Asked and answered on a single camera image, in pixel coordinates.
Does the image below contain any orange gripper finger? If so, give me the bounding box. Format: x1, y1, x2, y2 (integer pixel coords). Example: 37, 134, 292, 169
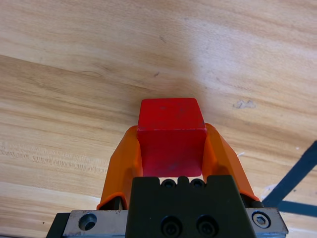
201, 122, 264, 208
96, 125, 144, 211

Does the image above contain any black tape square outline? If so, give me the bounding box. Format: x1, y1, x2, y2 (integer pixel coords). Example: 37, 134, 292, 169
262, 140, 317, 216

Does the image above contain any red wooden cube block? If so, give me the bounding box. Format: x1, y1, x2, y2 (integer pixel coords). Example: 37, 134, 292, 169
135, 98, 208, 178

